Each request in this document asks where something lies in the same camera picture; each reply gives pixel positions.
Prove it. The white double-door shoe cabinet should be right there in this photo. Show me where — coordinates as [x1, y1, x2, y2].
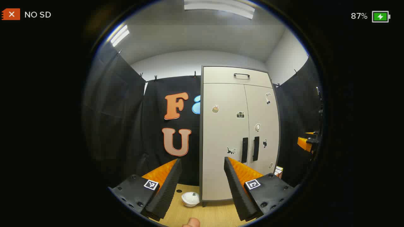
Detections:
[199, 66, 281, 207]

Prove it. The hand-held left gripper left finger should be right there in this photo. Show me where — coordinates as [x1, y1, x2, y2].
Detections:
[108, 158, 182, 222]

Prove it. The long ceiling light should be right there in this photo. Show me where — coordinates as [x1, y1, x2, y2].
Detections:
[109, 25, 130, 48]
[184, 0, 255, 20]

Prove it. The camera-sticker shoe cabinet door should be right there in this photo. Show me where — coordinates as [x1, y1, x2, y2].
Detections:
[202, 83, 250, 201]

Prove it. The white cabinet drawer front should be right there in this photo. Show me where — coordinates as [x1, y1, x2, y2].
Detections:
[203, 67, 272, 88]

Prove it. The shell-sticker shoe cabinet door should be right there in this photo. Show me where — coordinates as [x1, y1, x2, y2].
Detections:
[245, 84, 280, 177]

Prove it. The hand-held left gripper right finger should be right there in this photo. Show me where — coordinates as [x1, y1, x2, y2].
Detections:
[223, 157, 295, 222]

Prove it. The white round lid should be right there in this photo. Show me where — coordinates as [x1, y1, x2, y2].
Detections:
[181, 192, 200, 207]

